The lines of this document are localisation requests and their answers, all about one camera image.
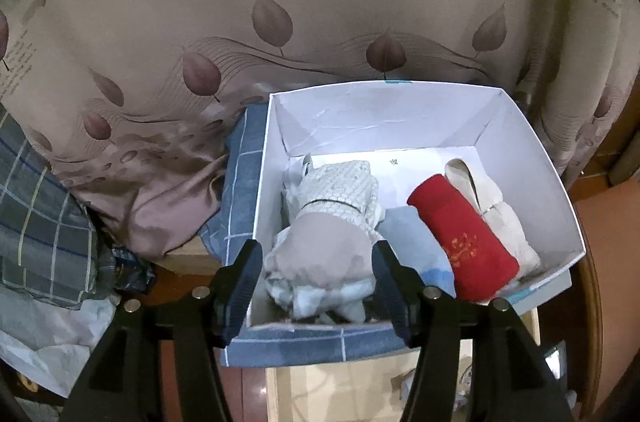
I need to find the cream bra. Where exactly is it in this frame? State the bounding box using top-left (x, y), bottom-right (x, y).
top-left (444, 158), bottom-right (543, 283)

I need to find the white honeycomb beige underwear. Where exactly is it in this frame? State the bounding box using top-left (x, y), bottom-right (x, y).
top-left (262, 159), bottom-right (386, 303)

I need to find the brown cardboard box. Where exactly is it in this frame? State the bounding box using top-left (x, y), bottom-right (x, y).
top-left (162, 237), bottom-right (223, 275)

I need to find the dark blue packet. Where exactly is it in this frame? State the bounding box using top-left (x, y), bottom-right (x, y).
top-left (102, 245), bottom-right (156, 293)

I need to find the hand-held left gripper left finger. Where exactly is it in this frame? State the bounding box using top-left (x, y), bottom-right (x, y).
top-left (60, 239), bottom-right (263, 422)

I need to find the white plastic bag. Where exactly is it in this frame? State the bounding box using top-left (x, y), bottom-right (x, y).
top-left (0, 287), bottom-right (121, 395)

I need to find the light blue underwear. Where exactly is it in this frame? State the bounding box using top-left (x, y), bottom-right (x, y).
top-left (375, 207), bottom-right (458, 298)

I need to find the grey plaid cloth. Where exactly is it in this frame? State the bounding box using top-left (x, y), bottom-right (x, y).
top-left (0, 107), bottom-right (116, 310)

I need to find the wooden bed frame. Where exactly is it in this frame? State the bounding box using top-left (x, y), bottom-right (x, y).
top-left (570, 247), bottom-right (606, 408)

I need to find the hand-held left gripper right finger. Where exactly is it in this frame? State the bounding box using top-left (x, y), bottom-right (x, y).
top-left (372, 239), bottom-right (576, 422)

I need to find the white cardboard box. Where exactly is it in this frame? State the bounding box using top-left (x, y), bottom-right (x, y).
top-left (247, 80), bottom-right (586, 330)

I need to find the red underwear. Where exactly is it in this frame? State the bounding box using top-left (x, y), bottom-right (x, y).
top-left (406, 173), bottom-right (521, 303)

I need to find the beige leaf-print curtain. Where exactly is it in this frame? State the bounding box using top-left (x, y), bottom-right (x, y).
top-left (0, 0), bottom-right (640, 260)

